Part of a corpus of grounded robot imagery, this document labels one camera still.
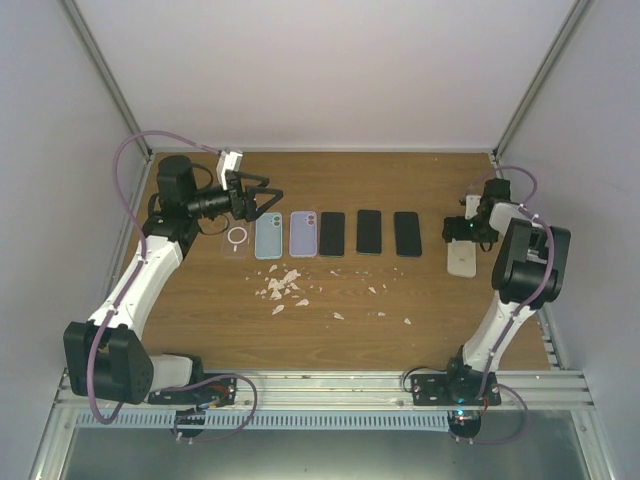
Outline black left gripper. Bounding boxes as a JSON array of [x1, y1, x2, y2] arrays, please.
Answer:
[[187, 171, 282, 222]]

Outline white phone stand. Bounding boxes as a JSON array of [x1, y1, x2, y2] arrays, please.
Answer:
[[447, 240, 477, 278]]

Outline light blue phone case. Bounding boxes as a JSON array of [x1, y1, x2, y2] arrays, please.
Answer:
[[254, 212, 283, 260]]

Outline blue magsafe phone case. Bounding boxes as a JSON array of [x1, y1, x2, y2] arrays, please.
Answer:
[[393, 211, 422, 258]]

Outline lavender phone case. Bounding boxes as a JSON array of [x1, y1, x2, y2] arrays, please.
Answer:
[[289, 211, 318, 258]]

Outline clear magsafe phone case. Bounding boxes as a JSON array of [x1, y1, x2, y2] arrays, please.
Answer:
[[221, 218, 253, 260]]

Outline dark green smartphone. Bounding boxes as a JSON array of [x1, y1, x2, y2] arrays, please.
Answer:
[[319, 212, 346, 257]]

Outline phone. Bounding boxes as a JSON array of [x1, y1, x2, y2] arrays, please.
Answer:
[[356, 209, 382, 255]]

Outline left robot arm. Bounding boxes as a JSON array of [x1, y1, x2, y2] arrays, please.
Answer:
[[63, 152, 284, 404]]

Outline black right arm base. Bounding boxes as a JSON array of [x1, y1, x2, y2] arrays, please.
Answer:
[[409, 371, 502, 407]]

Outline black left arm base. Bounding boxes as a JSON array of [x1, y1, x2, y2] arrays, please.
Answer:
[[147, 377, 237, 407]]

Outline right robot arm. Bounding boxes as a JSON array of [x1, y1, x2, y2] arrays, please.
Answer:
[[442, 178, 572, 405]]

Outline white debris pile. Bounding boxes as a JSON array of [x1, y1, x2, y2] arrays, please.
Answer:
[[253, 264, 315, 316]]

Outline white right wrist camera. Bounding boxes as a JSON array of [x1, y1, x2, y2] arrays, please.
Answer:
[[462, 194, 481, 220]]

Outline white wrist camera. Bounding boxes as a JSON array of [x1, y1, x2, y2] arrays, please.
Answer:
[[216, 149, 244, 190], [462, 194, 481, 220]]

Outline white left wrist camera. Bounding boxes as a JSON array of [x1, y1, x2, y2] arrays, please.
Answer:
[[216, 149, 244, 190]]

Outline aluminium front rail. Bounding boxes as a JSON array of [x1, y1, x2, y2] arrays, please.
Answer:
[[54, 367, 596, 409]]

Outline white slotted cable duct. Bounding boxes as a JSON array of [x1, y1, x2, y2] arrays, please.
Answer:
[[74, 410, 451, 431]]

